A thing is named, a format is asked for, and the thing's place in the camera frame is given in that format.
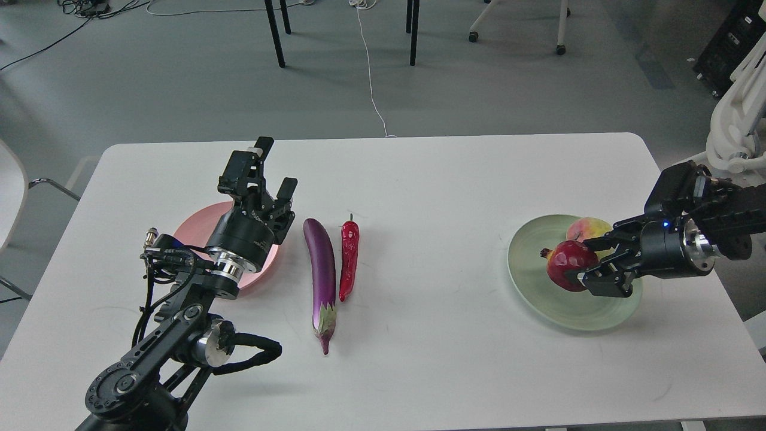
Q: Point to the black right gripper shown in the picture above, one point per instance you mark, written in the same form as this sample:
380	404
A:
664	248

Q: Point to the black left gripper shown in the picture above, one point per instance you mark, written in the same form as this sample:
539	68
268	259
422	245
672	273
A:
250	235

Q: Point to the yellow pink peach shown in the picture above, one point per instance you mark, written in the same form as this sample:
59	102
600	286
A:
585	228

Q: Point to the red pomegranate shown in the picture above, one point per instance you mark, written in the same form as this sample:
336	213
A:
569	255

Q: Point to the red chili pepper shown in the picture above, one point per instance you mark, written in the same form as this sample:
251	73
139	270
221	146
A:
350	241

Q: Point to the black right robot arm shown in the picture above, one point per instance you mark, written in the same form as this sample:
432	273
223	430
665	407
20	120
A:
727	214

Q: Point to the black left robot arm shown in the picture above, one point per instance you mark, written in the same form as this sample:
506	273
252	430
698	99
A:
177	343

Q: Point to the green plate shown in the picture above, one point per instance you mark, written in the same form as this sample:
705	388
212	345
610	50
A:
579	311

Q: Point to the purple eggplant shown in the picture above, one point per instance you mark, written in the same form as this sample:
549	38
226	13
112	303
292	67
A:
323	269

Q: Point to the pink plate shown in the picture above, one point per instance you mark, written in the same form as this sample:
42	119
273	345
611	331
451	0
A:
198	227

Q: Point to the white chair right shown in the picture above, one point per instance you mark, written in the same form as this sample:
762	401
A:
735	142

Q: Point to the chair at left edge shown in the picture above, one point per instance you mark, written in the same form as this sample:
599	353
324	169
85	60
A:
14	190

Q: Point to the black equipment case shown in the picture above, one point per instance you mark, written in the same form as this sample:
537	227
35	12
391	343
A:
733	41

